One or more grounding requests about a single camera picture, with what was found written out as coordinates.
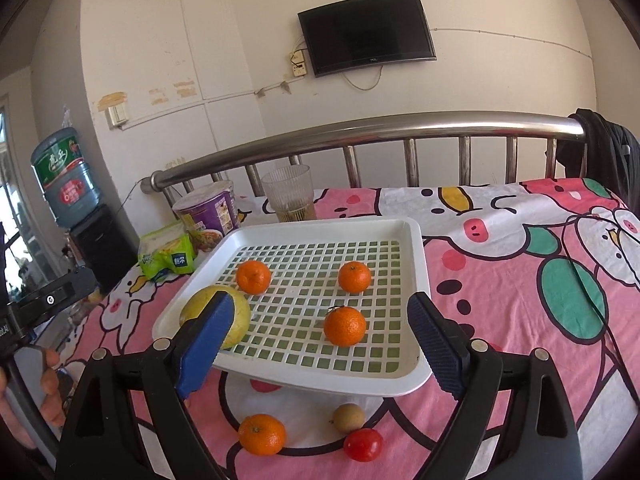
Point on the black wall television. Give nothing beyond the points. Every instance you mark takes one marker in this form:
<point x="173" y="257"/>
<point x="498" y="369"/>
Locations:
<point x="365" y="32"/>

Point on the white slotted plastic tray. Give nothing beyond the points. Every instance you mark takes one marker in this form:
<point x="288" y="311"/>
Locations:
<point x="320" y="232"/>

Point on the small brown longan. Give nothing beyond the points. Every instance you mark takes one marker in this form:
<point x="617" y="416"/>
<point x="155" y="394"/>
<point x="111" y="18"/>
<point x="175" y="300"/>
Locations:
<point x="348" y="417"/>

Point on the red tomato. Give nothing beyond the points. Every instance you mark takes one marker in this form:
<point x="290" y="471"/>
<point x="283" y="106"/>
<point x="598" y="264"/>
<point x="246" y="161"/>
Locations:
<point x="363" y="445"/>

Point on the blue water dispenser bottle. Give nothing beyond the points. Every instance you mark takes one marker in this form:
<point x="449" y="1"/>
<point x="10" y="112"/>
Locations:
<point x="62" y="175"/>

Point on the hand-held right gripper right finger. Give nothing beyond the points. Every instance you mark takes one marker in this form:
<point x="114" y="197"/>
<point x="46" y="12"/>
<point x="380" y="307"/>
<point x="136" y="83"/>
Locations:
<point x="440" y="352"/>

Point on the metal bed rail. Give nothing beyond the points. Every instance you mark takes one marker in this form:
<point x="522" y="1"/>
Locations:
<point x="350" y="127"/>

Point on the pink cartoon printed bedsheet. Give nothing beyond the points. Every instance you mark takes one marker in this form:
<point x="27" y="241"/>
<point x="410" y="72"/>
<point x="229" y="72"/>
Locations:
<point x="500" y="310"/>

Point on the white light switch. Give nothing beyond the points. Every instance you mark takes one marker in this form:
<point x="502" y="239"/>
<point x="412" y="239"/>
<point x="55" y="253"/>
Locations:
<point x="118" y="116"/>

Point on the yellow pomelo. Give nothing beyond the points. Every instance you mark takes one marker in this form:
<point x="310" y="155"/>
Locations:
<point x="200" y="302"/>

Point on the small orange tangerine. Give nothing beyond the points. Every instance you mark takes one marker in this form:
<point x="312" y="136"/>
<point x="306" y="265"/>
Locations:
<point x="345" y="326"/>
<point x="253" y="277"/>
<point x="261" y="434"/>
<point x="355" y="277"/>

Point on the purple instant noodle cup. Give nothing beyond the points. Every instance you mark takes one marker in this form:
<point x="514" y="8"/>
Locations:
<point x="210" y="215"/>

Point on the black clothing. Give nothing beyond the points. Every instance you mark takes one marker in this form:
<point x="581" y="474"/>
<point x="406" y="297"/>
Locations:
<point x="605" y="145"/>

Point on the person's left hand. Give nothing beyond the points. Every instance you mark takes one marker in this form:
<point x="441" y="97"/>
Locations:
<point x="53" y="395"/>

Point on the green snack packet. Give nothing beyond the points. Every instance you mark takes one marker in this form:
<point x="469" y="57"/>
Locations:
<point x="165" y="252"/>

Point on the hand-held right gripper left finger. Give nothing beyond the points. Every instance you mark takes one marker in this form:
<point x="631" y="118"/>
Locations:
<point x="205" y="345"/>

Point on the clear ribbed glass cup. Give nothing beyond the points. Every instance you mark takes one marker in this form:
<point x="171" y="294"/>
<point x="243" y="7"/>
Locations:
<point x="287" y="190"/>

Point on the white wall socket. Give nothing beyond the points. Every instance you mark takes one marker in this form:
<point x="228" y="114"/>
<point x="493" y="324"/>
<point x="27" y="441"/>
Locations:
<point x="298" y="64"/>

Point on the black water dispenser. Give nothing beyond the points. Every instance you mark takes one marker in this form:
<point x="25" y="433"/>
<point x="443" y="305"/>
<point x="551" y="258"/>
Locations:
<point x="100" y="245"/>

